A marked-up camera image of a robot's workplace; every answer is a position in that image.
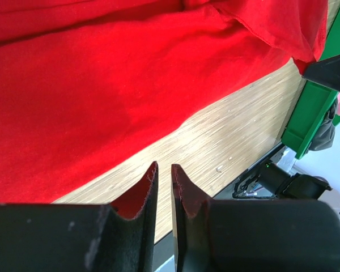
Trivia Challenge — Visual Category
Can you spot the green plastic bin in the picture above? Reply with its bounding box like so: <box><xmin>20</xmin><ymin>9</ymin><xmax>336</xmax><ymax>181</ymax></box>
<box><xmin>282</xmin><ymin>5</ymin><xmax>340</xmax><ymax>159</ymax></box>

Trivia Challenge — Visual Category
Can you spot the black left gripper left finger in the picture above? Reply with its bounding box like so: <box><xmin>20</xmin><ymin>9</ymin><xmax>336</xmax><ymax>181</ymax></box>
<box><xmin>0</xmin><ymin>163</ymin><xmax>158</xmax><ymax>271</ymax></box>

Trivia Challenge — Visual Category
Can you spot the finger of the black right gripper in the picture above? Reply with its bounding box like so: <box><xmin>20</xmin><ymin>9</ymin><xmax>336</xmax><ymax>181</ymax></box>
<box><xmin>303</xmin><ymin>55</ymin><xmax>340</xmax><ymax>92</ymax></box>

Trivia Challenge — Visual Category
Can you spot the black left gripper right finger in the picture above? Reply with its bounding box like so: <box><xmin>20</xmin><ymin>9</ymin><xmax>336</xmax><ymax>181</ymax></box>
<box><xmin>171</xmin><ymin>163</ymin><xmax>340</xmax><ymax>272</ymax></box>

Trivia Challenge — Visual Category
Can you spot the red t-shirt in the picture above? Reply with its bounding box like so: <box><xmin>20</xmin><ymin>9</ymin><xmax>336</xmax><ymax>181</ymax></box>
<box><xmin>0</xmin><ymin>1</ymin><xmax>328</xmax><ymax>203</ymax></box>

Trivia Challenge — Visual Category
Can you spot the grey t-shirt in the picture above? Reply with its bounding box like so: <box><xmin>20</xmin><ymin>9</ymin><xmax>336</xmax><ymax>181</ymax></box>
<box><xmin>307</xmin><ymin>101</ymin><xmax>338</xmax><ymax>151</ymax></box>

